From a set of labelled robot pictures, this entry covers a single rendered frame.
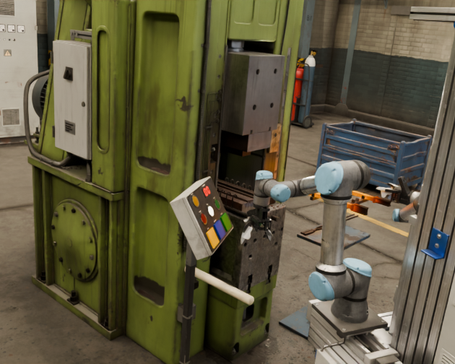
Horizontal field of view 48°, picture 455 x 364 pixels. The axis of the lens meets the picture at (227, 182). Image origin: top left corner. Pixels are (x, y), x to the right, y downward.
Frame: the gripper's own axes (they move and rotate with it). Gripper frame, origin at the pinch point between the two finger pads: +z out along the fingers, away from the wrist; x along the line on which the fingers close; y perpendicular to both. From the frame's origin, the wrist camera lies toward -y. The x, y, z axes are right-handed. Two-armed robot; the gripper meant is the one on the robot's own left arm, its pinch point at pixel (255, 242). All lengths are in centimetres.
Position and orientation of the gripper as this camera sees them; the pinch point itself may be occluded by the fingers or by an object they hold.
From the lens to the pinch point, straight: 244.6
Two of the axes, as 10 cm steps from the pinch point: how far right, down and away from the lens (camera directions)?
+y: 4.0, 3.1, -8.6
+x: 9.1, -0.5, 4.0
